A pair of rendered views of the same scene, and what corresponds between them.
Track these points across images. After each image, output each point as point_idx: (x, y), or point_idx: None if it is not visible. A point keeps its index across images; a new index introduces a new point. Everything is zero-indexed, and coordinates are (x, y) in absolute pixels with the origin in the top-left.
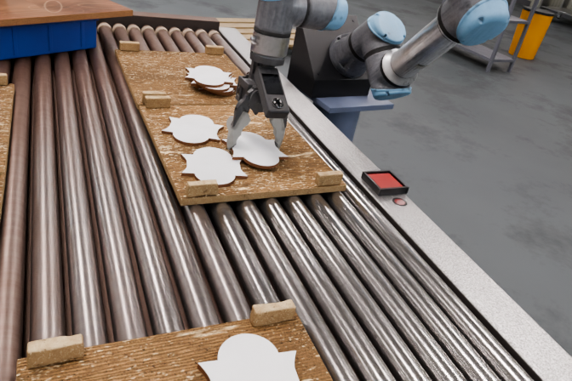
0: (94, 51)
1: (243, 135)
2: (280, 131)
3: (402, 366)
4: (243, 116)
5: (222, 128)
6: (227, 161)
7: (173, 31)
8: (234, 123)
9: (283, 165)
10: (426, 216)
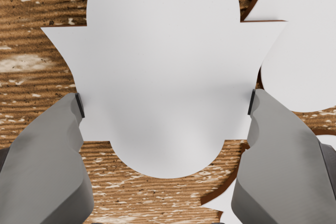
0: None
1: (178, 159)
2: (43, 132)
3: None
4: (305, 201)
5: (204, 197)
6: (296, 17)
7: None
8: (333, 157)
9: None
10: None
